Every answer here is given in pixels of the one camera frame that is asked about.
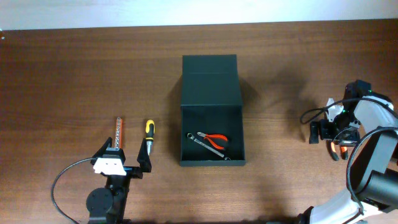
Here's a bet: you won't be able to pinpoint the orange bit holder strip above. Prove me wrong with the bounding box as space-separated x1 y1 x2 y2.
114 117 123 150

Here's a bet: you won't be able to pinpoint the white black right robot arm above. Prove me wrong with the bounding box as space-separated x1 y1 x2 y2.
294 80 397 224

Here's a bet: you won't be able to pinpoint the orange black long-nose pliers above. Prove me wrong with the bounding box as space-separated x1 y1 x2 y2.
326 141 349 161

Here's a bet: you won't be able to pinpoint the silver ring wrench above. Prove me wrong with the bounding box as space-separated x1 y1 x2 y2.
187 133 231 161

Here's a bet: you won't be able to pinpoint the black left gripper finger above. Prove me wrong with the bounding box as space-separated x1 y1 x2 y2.
91 137 113 165
137 138 152 173

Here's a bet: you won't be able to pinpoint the red black cutting pliers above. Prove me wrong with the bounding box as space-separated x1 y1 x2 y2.
197 132 229 151

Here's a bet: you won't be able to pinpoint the yellow black screwdriver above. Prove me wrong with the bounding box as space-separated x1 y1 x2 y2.
146 119 155 155

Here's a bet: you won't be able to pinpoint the black open box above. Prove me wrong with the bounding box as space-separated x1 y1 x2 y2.
180 55 246 167

